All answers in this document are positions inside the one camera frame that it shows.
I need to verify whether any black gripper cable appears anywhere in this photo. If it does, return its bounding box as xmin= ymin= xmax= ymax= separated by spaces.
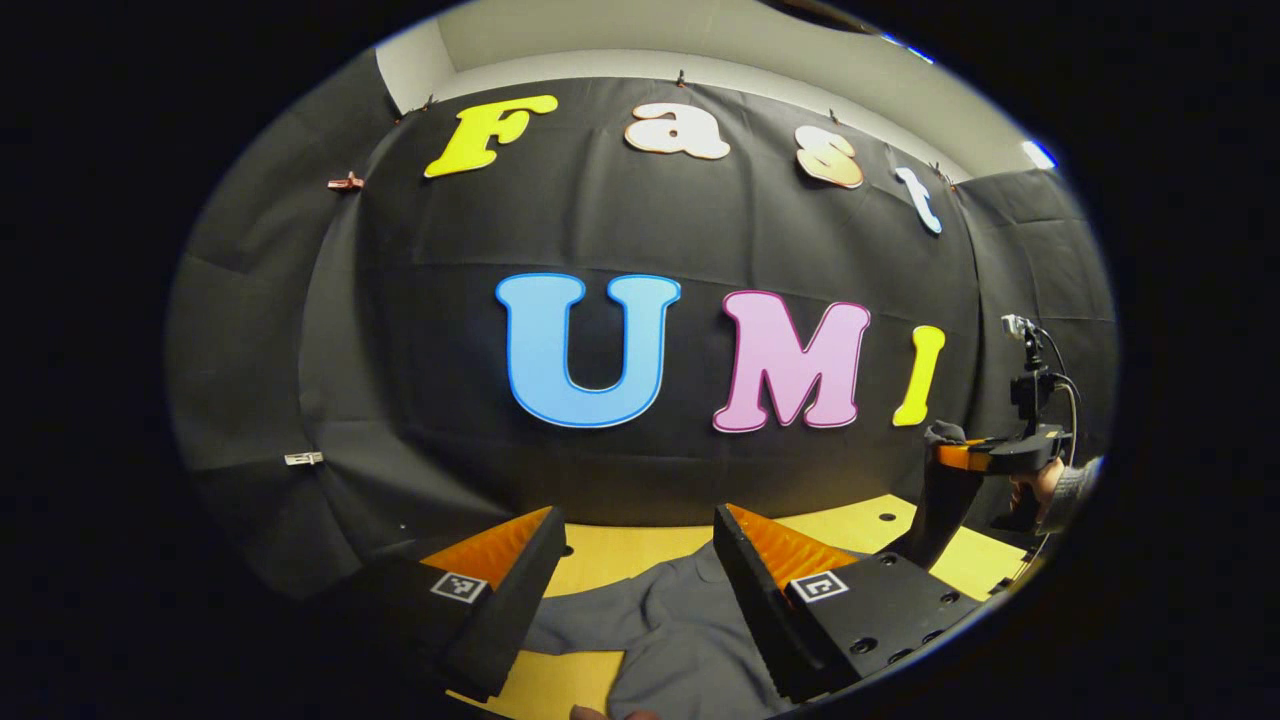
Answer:
xmin=1038 ymin=328 xmax=1085 ymax=471

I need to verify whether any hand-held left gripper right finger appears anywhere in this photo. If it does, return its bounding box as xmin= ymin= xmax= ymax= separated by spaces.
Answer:
xmin=712 ymin=502 xmax=988 ymax=704

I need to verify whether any black backdrop cloth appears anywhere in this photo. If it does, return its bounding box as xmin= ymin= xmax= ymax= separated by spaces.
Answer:
xmin=165 ymin=50 xmax=1119 ymax=601

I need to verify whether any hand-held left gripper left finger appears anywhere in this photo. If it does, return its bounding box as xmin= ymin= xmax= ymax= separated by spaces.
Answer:
xmin=340 ymin=505 xmax=568 ymax=704

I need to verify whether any grey button shirt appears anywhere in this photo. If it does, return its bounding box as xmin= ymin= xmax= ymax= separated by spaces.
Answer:
xmin=520 ymin=420 xmax=991 ymax=720

